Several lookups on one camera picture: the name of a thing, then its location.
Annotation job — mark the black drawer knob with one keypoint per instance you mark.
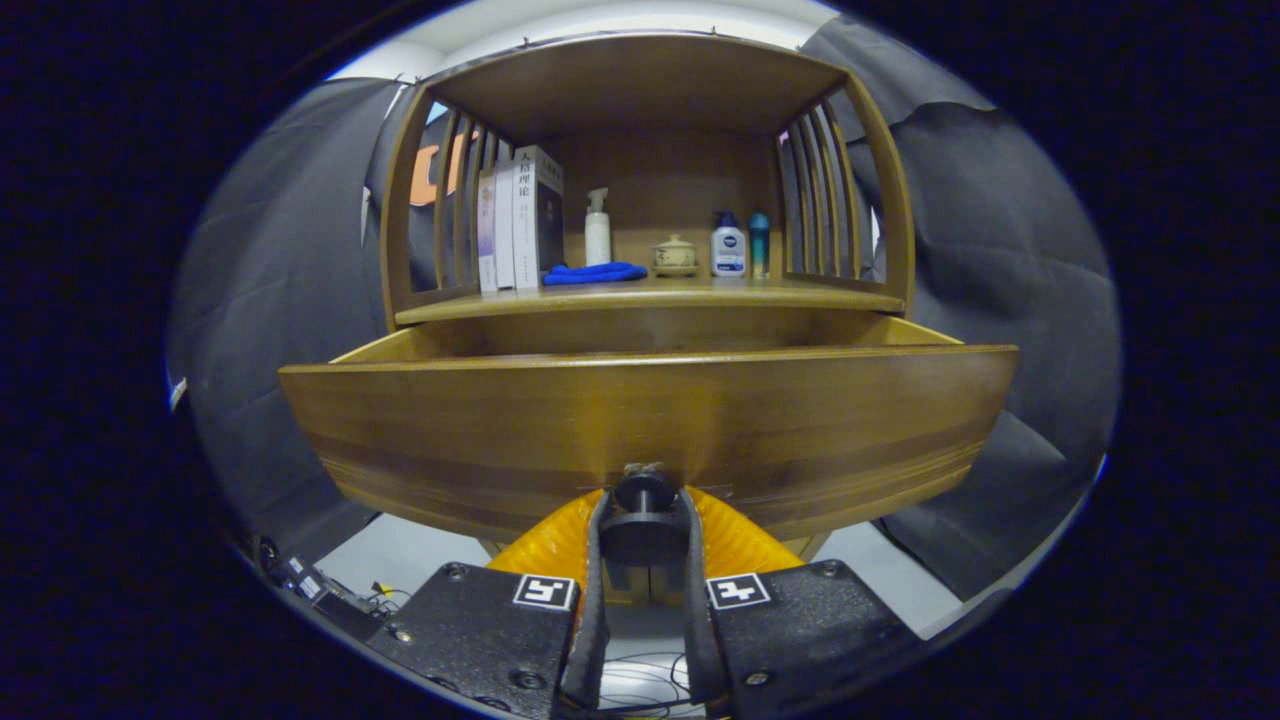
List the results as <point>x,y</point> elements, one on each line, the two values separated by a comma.
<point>645,520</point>

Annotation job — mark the thin purple white book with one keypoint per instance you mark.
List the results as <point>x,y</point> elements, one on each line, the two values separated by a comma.
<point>487,230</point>

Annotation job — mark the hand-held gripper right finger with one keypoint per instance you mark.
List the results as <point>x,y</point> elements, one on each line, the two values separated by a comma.
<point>697,600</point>

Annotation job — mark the black power strip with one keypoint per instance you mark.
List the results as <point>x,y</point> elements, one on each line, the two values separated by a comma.
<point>320,590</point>

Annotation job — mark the wooden countertop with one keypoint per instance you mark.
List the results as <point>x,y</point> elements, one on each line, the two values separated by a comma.
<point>700,296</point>

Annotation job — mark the wooden cabinet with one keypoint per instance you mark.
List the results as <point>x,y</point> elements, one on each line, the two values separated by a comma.
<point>640,90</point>

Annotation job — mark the teal slim bottle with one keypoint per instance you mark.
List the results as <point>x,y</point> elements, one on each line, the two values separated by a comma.
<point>759,245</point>

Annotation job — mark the white bottle blue cap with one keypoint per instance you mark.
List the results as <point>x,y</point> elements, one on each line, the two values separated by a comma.
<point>728,250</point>

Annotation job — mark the blue folded cloth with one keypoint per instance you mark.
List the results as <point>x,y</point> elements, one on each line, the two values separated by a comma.
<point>595,273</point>

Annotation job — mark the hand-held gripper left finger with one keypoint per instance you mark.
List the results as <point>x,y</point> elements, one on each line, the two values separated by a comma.
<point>596,600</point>

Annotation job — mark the white pump bottle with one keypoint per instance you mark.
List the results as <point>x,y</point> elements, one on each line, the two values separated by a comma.
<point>598,235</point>

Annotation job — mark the beige lidded teacup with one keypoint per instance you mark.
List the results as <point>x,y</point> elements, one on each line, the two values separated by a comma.
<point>675,256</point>

